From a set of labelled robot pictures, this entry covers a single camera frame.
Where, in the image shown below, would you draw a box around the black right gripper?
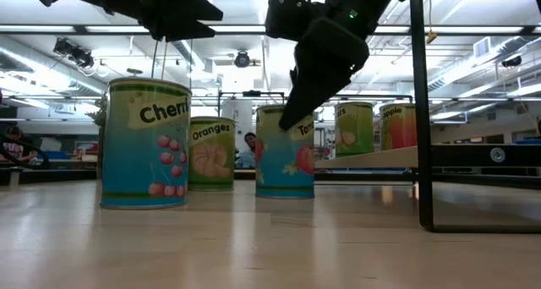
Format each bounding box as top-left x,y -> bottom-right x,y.
265,0 -> 369,132

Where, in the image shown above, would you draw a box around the pears can green label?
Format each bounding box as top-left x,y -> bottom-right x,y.
334,101 -> 375,158

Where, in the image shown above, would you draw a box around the tomatoes can blue label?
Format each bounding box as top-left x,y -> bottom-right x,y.
254,104 -> 316,199

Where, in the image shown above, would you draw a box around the pineapple can orange label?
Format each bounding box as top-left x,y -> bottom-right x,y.
379,102 -> 418,151

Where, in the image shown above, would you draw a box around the oranges can green label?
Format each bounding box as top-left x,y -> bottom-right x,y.
188,116 -> 237,193

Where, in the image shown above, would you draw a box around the wooden shelf black metal legs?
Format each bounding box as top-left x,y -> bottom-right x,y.
311,0 -> 541,234

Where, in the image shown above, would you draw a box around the white round column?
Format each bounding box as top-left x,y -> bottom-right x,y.
221,99 -> 254,167

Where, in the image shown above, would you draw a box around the person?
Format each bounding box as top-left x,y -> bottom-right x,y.
0,126 -> 40,163
235,131 -> 258,170

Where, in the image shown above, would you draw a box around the black ceiling device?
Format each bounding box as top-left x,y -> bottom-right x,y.
52,37 -> 96,70

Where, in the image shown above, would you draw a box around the green potted plant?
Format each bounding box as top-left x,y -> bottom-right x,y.
86,93 -> 109,128

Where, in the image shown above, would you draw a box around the yellow hanging tag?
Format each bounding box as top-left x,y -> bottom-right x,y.
425,0 -> 439,45

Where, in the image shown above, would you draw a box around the cherries can blue label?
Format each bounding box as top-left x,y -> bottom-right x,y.
100,76 -> 193,210

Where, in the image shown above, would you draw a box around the ceiling air vent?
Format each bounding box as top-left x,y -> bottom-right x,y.
473,36 -> 492,60

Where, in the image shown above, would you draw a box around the thin black background frame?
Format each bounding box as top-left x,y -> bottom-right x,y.
217,90 -> 287,172

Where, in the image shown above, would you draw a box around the round overhead camera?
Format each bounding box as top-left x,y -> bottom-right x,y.
233,50 -> 252,69

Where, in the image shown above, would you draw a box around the overhead frame bar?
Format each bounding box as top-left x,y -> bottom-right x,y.
0,24 -> 541,37

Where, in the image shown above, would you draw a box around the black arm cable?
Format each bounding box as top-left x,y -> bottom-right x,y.
0,132 -> 51,171

